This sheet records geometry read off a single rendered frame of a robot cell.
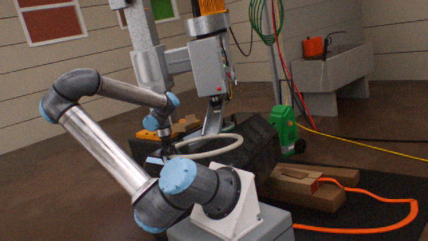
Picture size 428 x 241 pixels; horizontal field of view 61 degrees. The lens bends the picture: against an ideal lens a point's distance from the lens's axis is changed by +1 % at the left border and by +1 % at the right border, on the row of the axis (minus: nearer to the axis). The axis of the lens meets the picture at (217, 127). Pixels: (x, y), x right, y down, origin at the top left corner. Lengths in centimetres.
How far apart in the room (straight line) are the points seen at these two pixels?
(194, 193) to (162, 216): 16
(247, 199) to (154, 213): 37
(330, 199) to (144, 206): 193
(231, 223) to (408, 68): 606
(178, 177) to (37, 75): 718
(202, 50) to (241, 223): 152
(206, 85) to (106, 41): 637
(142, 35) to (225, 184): 217
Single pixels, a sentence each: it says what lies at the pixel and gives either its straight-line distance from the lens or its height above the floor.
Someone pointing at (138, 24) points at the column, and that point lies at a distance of 337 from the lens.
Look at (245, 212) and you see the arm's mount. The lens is 147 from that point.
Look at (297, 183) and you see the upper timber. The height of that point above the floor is 23.
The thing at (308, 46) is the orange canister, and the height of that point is 102.
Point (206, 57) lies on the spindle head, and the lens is 266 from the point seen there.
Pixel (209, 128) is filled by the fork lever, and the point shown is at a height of 95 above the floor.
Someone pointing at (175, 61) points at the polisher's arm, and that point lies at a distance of 334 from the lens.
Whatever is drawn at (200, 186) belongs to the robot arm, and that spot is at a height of 110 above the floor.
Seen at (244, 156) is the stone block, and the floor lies 68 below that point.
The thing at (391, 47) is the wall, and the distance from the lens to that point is 724.
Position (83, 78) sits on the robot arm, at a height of 156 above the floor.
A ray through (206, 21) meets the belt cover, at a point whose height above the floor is 168.
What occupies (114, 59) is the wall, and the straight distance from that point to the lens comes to 895.
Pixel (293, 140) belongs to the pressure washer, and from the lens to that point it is 429.
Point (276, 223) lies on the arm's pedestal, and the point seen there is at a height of 85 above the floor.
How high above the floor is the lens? 168
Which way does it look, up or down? 16 degrees down
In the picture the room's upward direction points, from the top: 12 degrees counter-clockwise
